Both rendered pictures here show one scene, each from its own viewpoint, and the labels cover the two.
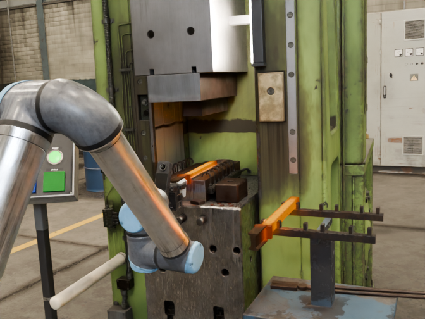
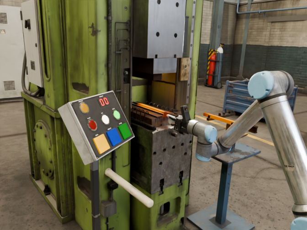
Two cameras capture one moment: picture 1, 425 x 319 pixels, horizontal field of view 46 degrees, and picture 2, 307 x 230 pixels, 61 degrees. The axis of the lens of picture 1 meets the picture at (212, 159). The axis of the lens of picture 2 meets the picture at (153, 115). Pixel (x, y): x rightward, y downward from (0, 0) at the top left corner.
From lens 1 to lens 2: 1.90 m
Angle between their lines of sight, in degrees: 60
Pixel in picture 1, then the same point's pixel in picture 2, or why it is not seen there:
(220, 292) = (182, 164)
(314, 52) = (197, 49)
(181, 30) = (171, 34)
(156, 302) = (156, 183)
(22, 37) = not seen: outside the picture
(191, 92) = (172, 68)
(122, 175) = not seen: hidden behind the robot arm
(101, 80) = (101, 58)
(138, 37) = (151, 34)
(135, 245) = (210, 148)
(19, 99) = (282, 81)
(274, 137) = (182, 87)
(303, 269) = not seen: hidden behind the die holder
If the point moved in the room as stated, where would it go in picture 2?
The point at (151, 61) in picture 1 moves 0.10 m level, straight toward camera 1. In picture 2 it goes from (156, 50) to (172, 51)
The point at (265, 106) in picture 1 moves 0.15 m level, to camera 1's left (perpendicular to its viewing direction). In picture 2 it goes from (183, 73) to (174, 75)
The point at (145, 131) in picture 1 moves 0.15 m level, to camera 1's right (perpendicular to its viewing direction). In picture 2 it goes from (126, 91) to (139, 87)
